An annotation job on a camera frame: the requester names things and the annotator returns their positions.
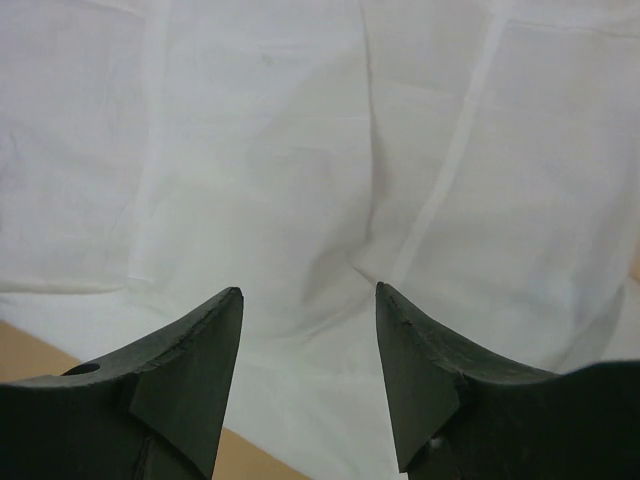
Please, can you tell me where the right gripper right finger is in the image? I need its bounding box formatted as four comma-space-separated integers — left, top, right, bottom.
375, 283, 639, 479

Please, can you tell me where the white long sleeve shirt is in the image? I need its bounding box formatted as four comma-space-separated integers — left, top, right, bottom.
1, 1, 639, 479

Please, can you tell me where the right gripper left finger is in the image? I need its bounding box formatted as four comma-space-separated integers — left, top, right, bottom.
1, 287, 243, 479

